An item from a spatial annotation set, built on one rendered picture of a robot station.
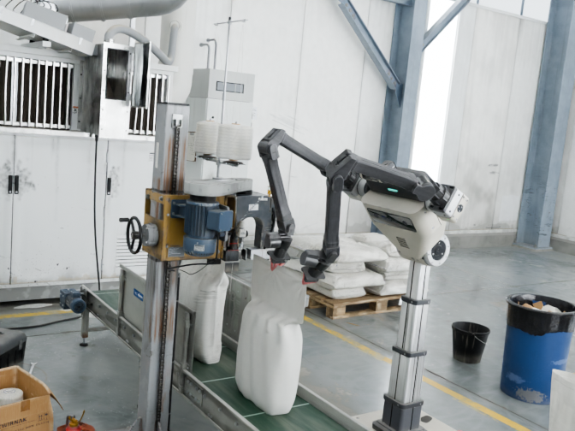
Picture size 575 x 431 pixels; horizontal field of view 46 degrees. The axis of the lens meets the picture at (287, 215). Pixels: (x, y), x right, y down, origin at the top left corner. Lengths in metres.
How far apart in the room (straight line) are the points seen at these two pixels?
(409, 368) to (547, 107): 8.69
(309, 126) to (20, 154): 3.95
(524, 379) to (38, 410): 3.06
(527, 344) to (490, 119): 6.42
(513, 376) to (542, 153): 7.08
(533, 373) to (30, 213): 3.98
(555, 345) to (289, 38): 4.97
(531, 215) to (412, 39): 4.05
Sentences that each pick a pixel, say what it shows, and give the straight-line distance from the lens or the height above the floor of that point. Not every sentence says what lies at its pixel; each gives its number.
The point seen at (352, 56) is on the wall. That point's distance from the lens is 8.85.
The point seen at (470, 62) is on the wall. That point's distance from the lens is 10.38.
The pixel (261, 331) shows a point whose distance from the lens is 3.16.
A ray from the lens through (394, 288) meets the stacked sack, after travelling 6.50.
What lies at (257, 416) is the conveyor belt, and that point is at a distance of 3.20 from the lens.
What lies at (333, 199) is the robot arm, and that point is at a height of 1.44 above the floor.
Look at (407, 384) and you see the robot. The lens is 3.35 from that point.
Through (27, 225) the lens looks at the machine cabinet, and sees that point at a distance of 5.80.
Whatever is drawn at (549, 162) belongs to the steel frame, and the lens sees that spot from 11.33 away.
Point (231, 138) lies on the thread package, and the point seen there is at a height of 1.63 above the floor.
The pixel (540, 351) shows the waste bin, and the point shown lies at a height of 0.37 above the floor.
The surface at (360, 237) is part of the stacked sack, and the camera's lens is 6.81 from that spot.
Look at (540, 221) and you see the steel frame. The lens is 11.40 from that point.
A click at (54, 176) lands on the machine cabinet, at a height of 1.09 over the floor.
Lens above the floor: 1.74
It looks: 8 degrees down
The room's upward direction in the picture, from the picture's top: 5 degrees clockwise
